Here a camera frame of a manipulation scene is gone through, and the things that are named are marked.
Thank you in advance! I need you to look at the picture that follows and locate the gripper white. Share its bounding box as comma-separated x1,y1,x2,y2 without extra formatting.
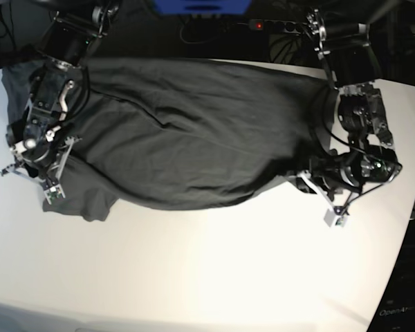
293,145,403,227
0,127,81,204

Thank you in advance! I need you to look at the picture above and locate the grey T-shirt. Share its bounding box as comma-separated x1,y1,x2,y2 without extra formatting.
1,57,340,223

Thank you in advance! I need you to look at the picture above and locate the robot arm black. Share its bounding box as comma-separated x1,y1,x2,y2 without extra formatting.
293,1,403,227
1,1,121,204

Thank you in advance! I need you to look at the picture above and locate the black OpenArm base box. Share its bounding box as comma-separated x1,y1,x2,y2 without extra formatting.
368,219,415,332

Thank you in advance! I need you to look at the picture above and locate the black power strip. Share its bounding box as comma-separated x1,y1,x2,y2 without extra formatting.
248,19,304,35

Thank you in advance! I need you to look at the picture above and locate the blue box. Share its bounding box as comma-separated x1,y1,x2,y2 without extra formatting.
153,0,252,15

